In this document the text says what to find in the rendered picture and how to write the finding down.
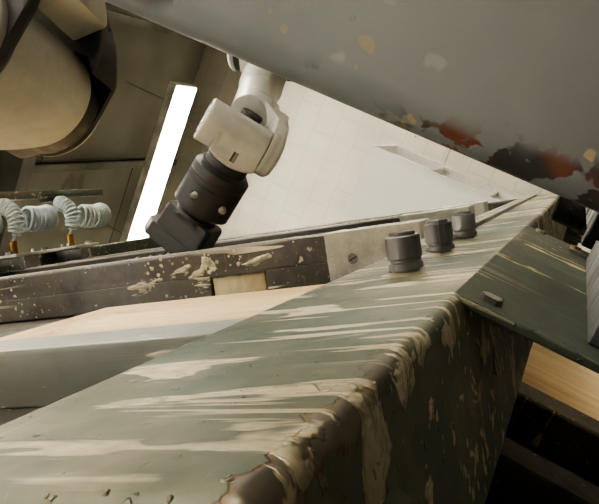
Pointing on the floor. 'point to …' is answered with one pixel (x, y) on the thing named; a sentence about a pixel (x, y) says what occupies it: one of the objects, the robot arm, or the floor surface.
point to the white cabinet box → (413, 185)
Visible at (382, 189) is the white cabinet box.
